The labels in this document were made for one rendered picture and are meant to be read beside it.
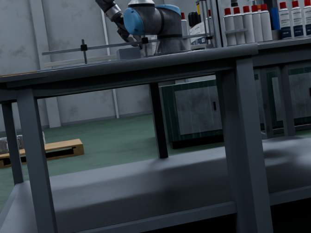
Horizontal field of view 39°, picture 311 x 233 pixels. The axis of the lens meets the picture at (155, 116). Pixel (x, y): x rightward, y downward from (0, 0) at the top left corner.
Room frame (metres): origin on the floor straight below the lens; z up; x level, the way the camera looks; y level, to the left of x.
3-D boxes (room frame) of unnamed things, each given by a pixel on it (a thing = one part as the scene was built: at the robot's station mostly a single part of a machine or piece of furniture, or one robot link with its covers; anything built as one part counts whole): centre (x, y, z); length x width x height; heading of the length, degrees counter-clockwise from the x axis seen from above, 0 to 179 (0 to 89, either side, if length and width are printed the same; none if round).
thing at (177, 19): (2.04, -0.11, 1.01); 0.13 x 0.12 x 0.14; 121
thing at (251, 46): (2.04, 0.07, 0.81); 0.90 x 0.90 x 0.04; 2
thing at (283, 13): (2.47, -0.78, 0.98); 0.05 x 0.05 x 0.20
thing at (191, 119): (5.74, -0.95, 0.36); 1.76 x 1.61 x 0.72; 93
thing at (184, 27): (2.35, -0.21, 0.98); 0.05 x 0.05 x 0.20
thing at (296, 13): (2.49, -0.85, 0.98); 0.05 x 0.05 x 0.20
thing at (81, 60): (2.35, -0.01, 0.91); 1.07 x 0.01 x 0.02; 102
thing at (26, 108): (2.02, 0.07, 0.40); 0.86 x 0.83 x 0.79; 92
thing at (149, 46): (2.32, -0.01, 0.98); 0.05 x 0.05 x 0.20
